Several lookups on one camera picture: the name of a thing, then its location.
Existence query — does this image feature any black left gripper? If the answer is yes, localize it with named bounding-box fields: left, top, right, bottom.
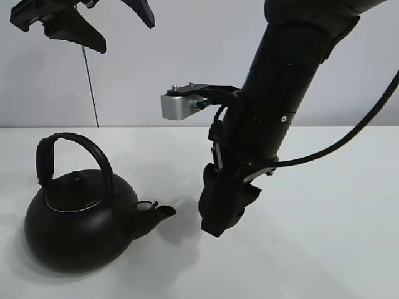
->
left=10, top=0, right=107, bottom=53

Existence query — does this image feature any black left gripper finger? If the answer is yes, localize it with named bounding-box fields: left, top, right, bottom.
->
left=122, top=0, right=155, bottom=29

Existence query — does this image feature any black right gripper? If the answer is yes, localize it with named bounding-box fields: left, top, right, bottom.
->
left=199, top=104, right=277, bottom=238

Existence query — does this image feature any black round tea kettle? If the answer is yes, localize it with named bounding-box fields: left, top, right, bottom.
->
left=23, top=132, right=176, bottom=273

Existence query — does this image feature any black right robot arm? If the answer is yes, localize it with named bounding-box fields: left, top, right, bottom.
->
left=199, top=1, right=360, bottom=237

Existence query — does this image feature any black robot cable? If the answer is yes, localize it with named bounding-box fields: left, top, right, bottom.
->
left=274, top=70, right=399, bottom=168

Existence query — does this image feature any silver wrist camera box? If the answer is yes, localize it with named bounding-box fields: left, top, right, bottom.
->
left=160, top=94, right=210, bottom=120

